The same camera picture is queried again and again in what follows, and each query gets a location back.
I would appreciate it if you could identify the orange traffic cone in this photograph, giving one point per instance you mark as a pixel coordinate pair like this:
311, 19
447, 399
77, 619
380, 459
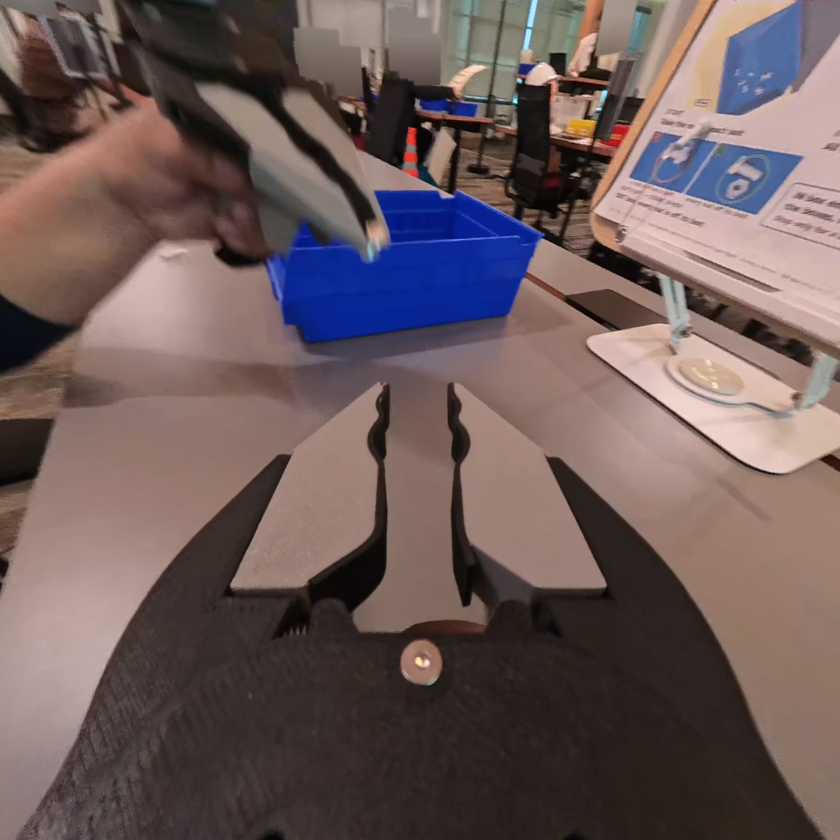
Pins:
411, 157

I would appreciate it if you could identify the black floor lamp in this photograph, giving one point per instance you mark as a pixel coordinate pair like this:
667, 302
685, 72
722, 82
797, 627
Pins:
493, 79

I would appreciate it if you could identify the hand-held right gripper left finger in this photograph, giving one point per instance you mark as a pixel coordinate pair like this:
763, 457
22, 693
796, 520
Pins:
315, 518

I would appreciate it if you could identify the small yellow bin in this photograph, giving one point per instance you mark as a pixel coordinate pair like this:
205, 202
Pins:
581, 128

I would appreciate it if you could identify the wooden instruction board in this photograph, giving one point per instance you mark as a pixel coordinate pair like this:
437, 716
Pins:
613, 151

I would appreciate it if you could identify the silver hex bolt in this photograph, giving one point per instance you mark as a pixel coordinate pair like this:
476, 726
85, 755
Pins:
375, 246

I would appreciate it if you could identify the small red bin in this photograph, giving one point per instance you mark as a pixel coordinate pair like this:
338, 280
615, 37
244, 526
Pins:
618, 134

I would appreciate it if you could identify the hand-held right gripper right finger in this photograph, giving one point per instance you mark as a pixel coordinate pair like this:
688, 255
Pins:
531, 518

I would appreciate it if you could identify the wooden desk with black legs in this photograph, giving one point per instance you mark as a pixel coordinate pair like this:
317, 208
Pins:
459, 121

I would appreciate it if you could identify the printed instruction sheet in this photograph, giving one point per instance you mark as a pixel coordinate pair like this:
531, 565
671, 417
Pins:
754, 197

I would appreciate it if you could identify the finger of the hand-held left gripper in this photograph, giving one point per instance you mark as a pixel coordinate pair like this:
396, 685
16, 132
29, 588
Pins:
328, 131
289, 170

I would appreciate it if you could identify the small blue bin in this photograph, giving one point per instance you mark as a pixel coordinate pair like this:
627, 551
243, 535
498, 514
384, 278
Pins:
449, 108

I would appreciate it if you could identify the blue plastic bin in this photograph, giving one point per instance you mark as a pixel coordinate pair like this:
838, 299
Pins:
407, 289

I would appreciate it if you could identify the person's left hand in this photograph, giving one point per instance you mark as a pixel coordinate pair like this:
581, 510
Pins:
144, 190

